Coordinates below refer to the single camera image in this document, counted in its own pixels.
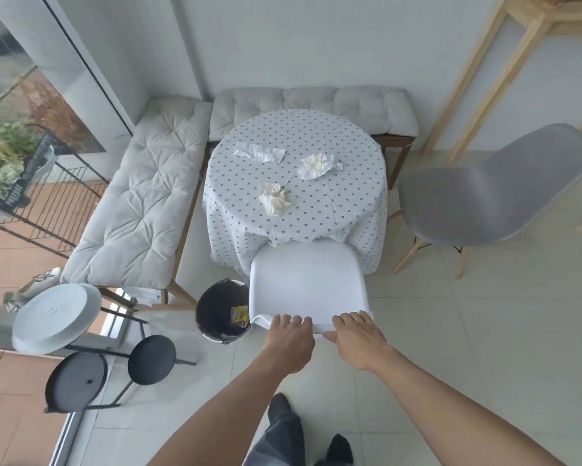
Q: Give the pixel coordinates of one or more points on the person's right forearm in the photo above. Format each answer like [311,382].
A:
[470,407]

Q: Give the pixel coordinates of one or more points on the wooden high table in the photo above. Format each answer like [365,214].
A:
[504,58]

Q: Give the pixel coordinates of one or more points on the person's black shoe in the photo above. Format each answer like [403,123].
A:
[339,451]

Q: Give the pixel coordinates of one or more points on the person's left forearm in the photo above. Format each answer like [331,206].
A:
[223,412]

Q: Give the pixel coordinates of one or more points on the person's right thumb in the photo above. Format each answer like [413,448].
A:
[330,336]

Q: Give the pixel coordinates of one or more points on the short grey bench cushion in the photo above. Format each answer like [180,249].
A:
[315,104]

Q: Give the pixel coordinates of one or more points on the person's left fingers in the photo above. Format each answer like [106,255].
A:
[292,321]

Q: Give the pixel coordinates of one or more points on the black trash bin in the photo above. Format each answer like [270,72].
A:
[221,317]

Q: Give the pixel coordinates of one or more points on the green potted plant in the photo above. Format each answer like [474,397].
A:
[2,155]

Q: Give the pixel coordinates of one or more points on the person's grey trouser leg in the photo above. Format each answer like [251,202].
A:
[277,434]

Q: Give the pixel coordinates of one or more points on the flat crumpled white napkin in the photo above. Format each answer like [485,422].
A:
[260,153]

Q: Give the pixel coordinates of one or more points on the person's left hand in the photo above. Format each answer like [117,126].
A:
[287,346]

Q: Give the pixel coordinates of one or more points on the grey plastic chair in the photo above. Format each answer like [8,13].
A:
[494,186]

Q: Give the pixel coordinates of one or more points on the large crumpled white napkin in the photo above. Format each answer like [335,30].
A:
[317,165]

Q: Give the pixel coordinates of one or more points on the white polka dot tablecloth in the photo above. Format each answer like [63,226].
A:
[295,194]

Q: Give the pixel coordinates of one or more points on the long grey bench cushion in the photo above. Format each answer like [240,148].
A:
[140,198]

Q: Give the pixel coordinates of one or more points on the black metal stool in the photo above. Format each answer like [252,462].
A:
[111,363]

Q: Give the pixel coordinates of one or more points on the white plastic chair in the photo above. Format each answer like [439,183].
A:
[308,285]

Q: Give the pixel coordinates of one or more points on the small crumpled white napkin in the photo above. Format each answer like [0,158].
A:
[274,198]

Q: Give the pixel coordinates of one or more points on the yellow wrapper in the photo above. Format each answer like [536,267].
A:
[240,316]

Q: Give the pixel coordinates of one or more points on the person's right hand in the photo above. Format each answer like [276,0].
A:
[361,342]

